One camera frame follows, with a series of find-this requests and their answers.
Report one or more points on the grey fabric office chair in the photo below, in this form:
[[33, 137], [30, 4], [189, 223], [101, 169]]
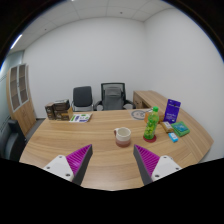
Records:
[[82, 98]]

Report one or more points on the small blue and white box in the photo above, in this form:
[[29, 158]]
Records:
[[173, 137]]

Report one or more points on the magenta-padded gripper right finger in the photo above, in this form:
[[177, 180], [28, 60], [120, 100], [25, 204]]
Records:
[[154, 165]]

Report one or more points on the white and green leaflet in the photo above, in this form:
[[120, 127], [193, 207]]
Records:
[[80, 117]]

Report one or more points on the white and brown mug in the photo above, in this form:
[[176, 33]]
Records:
[[123, 136]]

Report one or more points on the brown snack packet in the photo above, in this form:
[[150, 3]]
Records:
[[166, 126]]

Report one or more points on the dark office chair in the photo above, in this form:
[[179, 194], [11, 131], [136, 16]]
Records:
[[12, 140]]

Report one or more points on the flat round red coaster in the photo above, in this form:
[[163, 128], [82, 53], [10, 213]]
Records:
[[149, 139]]

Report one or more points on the purple standing card box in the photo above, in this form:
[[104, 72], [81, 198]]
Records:
[[172, 111]]

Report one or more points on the stack of dark brown boxes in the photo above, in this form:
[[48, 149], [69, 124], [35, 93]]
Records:
[[59, 109]]

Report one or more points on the black mesh office chair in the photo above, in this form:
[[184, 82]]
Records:
[[113, 96]]

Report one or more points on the green flat box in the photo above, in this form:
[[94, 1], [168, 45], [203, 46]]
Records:
[[180, 128]]

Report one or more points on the round white plate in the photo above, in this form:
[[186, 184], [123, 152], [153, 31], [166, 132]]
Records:
[[138, 114]]

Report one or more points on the long ceiling light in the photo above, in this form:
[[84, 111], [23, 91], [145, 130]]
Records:
[[16, 41]]

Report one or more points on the wooden side desk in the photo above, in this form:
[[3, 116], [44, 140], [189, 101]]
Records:
[[148, 99]]

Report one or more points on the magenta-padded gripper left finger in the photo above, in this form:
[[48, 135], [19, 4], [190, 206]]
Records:
[[71, 162]]

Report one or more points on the wooden cabinet with glass doors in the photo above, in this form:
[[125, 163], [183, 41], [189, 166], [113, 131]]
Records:
[[20, 97]]

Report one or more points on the green drink bottle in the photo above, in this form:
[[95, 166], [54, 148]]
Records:
[[151, 123]]

